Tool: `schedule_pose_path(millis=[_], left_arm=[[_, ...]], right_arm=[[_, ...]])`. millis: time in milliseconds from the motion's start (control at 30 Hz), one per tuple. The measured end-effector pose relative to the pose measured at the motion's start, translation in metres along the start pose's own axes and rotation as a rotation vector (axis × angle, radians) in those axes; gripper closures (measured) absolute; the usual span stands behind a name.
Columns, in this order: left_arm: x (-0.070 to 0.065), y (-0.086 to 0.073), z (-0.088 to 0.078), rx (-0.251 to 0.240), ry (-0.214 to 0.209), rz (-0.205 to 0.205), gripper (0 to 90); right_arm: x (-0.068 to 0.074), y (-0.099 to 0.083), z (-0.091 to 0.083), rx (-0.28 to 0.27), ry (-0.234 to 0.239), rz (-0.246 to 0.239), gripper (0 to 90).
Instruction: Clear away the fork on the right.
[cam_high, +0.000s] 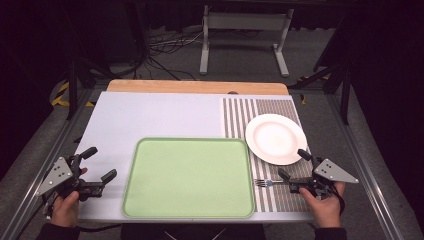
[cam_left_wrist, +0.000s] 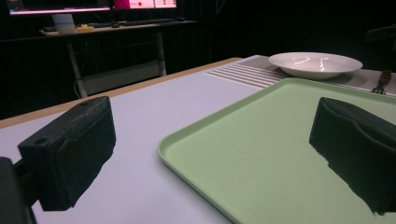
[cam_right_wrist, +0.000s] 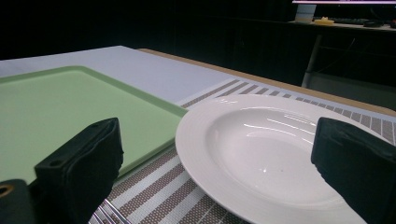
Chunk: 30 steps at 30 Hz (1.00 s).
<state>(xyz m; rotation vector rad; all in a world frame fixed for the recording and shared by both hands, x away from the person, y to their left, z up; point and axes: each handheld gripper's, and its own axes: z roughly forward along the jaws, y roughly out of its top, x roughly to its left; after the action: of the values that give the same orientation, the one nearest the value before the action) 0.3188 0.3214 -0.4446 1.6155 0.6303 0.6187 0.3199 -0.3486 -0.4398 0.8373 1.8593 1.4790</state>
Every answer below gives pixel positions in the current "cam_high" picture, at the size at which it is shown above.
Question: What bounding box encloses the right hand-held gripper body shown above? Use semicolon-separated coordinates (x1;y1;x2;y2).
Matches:
287;156;360;201

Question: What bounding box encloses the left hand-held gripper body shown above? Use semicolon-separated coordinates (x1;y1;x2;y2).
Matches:
35;154;105;202

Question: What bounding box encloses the silver fork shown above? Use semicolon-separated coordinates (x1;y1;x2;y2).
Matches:
253;178;292;188

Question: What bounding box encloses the person's right hand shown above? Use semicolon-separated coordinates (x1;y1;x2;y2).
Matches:
298;181;346;230

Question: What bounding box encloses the person's left hand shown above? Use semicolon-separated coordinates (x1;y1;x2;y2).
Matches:
49;167;89;229

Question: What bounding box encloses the white round plate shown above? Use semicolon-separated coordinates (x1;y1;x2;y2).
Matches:
244;113;309;167

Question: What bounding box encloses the yellow black hazard tape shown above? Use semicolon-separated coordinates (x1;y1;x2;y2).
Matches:
49;81;96;108

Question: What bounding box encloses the black tripod stand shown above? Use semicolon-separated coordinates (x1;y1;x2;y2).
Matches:
287;59;355;126
63;56;101;122

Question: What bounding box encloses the white table cover sheet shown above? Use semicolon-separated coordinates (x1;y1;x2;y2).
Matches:
75;91;316;224

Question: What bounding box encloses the striped grey placemat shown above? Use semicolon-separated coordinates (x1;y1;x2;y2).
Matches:
221;97;316;214

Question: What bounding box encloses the light green tray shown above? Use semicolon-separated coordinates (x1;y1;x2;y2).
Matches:
121;136;257;220

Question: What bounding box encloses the white metal stand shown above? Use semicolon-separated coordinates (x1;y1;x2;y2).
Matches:
198;4;295;79

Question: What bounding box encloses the aluminium frame rail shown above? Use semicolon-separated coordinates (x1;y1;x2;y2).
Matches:
0;87;98;240
323;92;407;240

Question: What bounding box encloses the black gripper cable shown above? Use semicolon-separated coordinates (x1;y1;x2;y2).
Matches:
77;223;123;233

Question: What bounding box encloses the bundle of floor cables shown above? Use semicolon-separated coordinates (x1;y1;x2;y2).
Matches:
145;27;205;82

